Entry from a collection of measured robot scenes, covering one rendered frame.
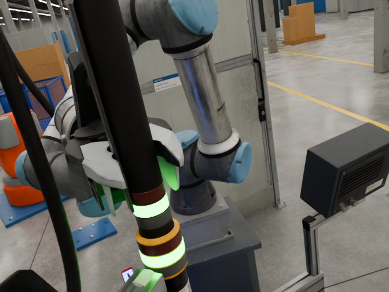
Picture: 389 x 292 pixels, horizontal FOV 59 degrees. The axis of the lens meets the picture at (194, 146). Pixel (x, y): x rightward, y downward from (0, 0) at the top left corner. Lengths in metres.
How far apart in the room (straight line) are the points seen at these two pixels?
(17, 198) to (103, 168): 4.01
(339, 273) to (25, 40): 9.83
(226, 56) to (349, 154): 1.60
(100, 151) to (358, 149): 0.84
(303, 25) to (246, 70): 10.27
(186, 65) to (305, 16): 12.10
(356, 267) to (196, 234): 1.60
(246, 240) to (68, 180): 0.65
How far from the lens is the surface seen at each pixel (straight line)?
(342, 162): 0.98
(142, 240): 0.33
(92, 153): 0.31
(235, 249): 1.06
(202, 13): 0.72
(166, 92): 2.26
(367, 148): 1.06
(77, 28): 0.28
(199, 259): 1.05
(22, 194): 4.22
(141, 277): 0.33
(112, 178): 0.27
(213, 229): 1.07
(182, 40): 0.73
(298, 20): 12.69
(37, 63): 8.25
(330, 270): 2.48
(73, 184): 0.58
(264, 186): 2.92
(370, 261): 2.56
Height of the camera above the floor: 1.67
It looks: 21 degrees down
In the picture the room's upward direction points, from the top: 11 degrees counter-clockwise
